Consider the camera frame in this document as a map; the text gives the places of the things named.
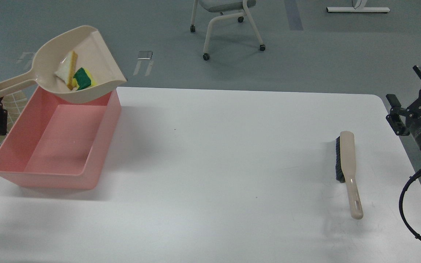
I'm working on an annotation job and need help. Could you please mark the white office chair on wheels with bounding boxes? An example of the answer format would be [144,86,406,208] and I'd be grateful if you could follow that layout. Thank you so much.
[189,0,266,61]

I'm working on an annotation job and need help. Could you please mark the beige plastic dustpan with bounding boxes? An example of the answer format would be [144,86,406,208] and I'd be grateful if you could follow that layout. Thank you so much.
[0,25,127,104]

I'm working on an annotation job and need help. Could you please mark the grey floor socket plate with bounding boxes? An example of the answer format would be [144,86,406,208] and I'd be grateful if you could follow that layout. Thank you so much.
[137,50,153,60]

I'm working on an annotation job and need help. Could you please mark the white table base bar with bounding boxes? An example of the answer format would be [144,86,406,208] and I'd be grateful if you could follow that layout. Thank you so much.
[326,7,391,13]

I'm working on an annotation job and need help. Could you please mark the yellow green scouring sponge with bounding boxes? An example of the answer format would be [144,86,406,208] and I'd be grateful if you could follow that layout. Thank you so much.
[72,67,97,91]

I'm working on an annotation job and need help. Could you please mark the beige hand brush black bristles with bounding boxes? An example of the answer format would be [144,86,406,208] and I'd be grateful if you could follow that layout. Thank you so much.
[335,130,364,220]

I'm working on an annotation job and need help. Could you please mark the pink plastic bin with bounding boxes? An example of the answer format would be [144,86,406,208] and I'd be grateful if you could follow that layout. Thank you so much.
[0,88,121,190]

